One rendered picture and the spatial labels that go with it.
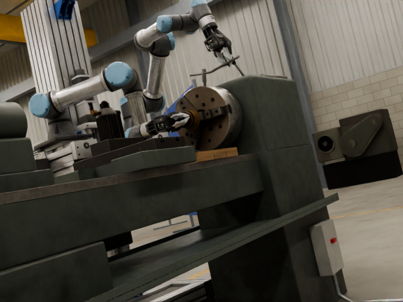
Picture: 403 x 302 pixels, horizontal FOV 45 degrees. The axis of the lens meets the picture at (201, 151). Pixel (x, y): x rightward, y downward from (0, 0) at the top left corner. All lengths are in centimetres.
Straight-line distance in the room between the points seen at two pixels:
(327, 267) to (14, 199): 173
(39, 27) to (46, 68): 24
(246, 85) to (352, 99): 1023
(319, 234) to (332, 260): 15
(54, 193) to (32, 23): 185
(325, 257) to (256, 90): 92
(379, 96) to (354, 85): 65
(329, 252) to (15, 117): 172
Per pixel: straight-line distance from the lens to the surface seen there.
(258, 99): 242
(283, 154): 252
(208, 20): 234
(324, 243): 260
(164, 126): 221
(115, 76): 237
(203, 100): 234
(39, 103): 250
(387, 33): 1252
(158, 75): 288
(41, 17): 306
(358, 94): 1253
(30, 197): 137
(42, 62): 304
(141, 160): 161
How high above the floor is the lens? 78
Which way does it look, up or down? 4 degrees up
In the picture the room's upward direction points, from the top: 13 degrees counter-clockwise
